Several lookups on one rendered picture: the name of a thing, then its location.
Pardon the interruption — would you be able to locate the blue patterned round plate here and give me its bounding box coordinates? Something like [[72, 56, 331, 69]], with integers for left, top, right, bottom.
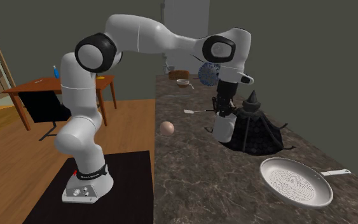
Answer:
[[198, 61, 221, 87]]

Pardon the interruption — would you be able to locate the white cup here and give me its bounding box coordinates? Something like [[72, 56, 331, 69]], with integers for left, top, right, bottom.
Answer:
[[212, 112, 238, 143]]

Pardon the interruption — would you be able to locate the small bowl with spoon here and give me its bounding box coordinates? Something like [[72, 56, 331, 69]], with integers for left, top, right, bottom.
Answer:
[[176, 78, 195, 90]]

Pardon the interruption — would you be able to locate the brown woven basket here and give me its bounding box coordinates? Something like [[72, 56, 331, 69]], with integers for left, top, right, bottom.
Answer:
[[168, 69, 191, 81]]

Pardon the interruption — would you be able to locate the black cone-shaped lantern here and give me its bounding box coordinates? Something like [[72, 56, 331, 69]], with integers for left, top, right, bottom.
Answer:
[[205, 90, 297, 156]]

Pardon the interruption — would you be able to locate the pale brown egg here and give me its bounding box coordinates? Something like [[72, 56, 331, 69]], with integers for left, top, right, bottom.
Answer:
[[160, 121, 176, 137]]

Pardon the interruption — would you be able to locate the white frying pan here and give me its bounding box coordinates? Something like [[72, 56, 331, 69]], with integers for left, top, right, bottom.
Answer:
[[259, 157, 352, 209]]

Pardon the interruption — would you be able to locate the dark robot stand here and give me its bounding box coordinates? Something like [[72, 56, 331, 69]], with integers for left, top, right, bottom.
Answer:
[[23, 150, 155, 224]]

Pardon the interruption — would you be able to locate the black chair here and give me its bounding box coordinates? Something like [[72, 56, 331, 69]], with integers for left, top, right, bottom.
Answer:
[[17, 90, 72, 142]]

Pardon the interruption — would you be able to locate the wooden desk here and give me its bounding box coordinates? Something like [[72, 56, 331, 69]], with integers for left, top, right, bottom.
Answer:
[[2, 65, 118, 131]]

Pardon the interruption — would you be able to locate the white spatula with black handle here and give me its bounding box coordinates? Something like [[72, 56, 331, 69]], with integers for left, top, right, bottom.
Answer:
[[183, 108, 217, 115]]

